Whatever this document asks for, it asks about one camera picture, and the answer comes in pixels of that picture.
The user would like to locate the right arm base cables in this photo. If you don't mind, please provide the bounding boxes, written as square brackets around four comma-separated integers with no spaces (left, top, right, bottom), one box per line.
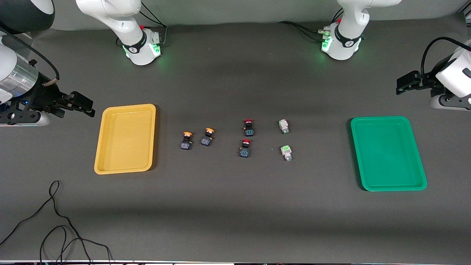
[140,2,168,46]

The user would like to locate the yellow push button switch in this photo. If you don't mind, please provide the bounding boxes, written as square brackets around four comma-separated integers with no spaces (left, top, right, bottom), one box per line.
[180,131,194,151]
[201,127,216,147]

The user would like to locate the thin black loose cable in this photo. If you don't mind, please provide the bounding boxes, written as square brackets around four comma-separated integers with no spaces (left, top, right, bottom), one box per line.
[40,225,113,265]
[0,180,92,264]

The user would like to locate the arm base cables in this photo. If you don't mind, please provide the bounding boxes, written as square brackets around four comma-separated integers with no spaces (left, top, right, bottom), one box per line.
[278,9,344,41]
[140,2,168,46]

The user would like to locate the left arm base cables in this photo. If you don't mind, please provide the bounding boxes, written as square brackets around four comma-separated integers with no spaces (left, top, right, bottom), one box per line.
[278,9,344,41]

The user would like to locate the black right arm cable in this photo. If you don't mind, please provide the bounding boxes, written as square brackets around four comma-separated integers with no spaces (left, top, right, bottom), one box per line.
[0,24,60,87]

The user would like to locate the green plastic tray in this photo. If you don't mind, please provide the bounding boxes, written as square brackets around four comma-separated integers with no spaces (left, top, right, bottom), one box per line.
[350,116,428,192]

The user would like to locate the yellow plastic tray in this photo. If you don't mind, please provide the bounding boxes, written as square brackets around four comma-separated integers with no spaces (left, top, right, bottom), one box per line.
[94,104,156,174]

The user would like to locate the dark gray table mat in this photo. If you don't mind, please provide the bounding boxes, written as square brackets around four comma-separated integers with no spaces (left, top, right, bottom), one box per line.
[0,17,471,262]

